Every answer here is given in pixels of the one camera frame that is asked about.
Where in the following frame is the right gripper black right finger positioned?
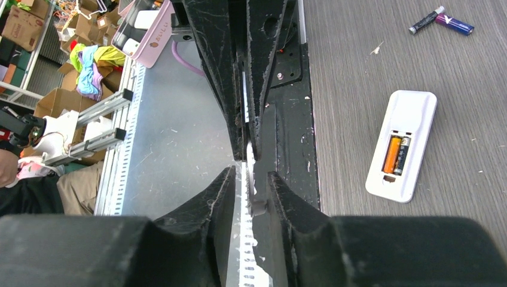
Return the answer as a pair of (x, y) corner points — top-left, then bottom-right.
(267, 172), (506, 286)

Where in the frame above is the white remote control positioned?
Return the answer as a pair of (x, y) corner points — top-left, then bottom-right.
(365, 90), (437, 203)

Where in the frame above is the person hand at edge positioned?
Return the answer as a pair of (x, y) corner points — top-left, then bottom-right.
(1, 149), (19, 187)

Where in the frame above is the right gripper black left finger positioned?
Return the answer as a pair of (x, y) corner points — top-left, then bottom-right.
(1, 167), (236, 286)

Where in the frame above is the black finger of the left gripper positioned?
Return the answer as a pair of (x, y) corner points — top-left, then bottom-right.
(182, 1), (244, 161)
(246, 1), (287, 160)

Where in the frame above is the pink tin box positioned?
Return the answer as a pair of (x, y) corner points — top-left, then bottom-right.
(111, 1), (174, 68)

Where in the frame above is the colourful cloth pile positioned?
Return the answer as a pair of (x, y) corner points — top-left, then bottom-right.
(69, 41), (126, 102)

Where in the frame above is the white remote battery cover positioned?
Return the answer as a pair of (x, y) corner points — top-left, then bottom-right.
(242, 72), (267, 217)

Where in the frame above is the cardboard boxes pile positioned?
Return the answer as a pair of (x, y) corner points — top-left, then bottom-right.
(0, 0), (127, 167)

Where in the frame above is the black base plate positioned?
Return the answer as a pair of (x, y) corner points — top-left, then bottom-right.
(254, 1), (320, 208)

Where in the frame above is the dark small battery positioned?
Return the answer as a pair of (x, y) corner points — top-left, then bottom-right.
(393, 137), (411, 176)

